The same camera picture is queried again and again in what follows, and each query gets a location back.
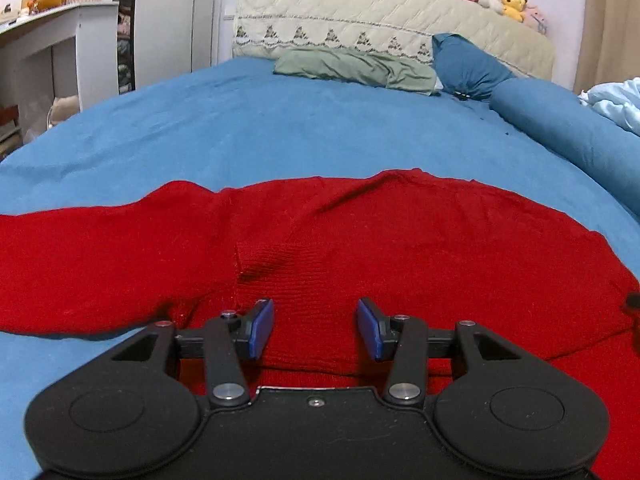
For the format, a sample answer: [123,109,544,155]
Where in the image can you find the red knit sweater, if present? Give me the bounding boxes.
[1,170,639,479]

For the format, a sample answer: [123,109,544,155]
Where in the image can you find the blue rolled duvet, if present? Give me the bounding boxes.
[489,78,639,214]

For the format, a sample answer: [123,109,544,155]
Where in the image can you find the light blue blanket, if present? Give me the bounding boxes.
[579,77,640,136]

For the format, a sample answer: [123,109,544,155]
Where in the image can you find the blue bed sheet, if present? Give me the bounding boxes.
[0,55,640,480]

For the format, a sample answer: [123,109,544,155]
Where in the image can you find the beige curtain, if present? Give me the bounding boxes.
[574,0,639,92]

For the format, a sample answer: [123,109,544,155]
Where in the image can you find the green pillow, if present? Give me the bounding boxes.
[273,47,444,96]

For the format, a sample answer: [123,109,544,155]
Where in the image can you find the dark blue pillow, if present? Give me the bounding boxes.
[432,34,515,101]

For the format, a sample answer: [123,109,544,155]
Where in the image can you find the beige bag on floor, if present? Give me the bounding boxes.
[46,96,80,130]

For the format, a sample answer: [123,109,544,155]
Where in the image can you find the light pink plush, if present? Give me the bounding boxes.
[523,4,548,36]

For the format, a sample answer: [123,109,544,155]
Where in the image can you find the yellow pikachu plush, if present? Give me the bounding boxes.
[501,0,527,23]

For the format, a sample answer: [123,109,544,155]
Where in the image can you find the cream quilted headboard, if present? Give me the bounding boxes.
[232,0,555,80]

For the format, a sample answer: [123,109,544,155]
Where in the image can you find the grey white wardrobe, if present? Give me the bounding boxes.
[114,0,216,93]

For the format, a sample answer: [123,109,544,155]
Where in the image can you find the white desk shelf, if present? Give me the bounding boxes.
[1,2,118,143]

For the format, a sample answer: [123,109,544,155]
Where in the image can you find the orange plush on desk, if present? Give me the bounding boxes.
[28,0,65,14]

